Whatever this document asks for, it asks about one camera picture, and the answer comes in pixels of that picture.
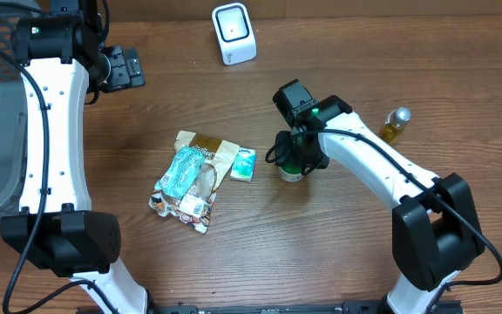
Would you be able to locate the green lid white jar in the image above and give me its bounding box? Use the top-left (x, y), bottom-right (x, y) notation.
top-left (279, 163), bottom-right (303, 182)

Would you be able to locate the teal Kleenex tissue pack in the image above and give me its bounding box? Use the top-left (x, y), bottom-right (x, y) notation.
top-left (230, 147), bottom-right (256, 182)

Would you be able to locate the yellow oil bottle silver cap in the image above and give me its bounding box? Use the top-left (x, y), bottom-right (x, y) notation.
top-left (379, 106), bottom-right (411, 145)

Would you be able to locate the teal wet wipes pack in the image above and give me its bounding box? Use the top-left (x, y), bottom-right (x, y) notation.
top-left (154, 147), bottom-right (205, 198)

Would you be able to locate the brown Pantree snack bag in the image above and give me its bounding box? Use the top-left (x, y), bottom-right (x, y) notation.
top-left (149, 131), bottom-right (240, 234)

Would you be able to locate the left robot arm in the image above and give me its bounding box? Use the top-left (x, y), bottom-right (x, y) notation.
top-left (0, 1), bottom-right (153, 313)

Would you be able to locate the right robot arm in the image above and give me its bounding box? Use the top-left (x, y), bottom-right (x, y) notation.
top-left (265, 79), bottom-right (485, 313)

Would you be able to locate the white barcode scanner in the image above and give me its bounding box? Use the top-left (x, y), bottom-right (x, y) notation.
top-left (211, 2), bottom-right (257, 65)

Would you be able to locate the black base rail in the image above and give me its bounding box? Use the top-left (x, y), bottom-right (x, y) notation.
top-left (76, 298), bottom-right (465, 314)

